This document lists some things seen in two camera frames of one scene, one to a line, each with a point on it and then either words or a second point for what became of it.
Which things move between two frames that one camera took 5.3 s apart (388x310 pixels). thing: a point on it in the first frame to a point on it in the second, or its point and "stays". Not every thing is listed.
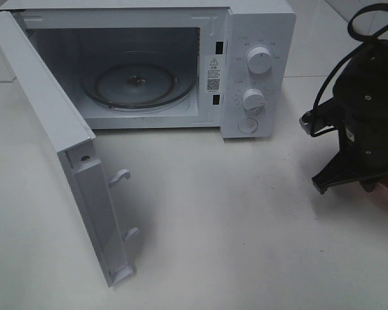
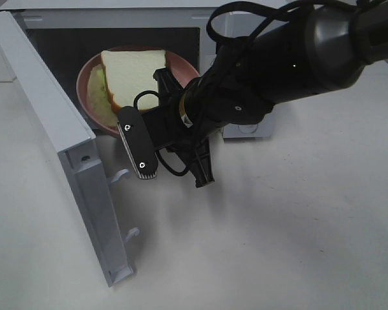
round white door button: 247,125 stays
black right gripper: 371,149 to 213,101
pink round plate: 385,201 to 175,62
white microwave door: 70,134 stays
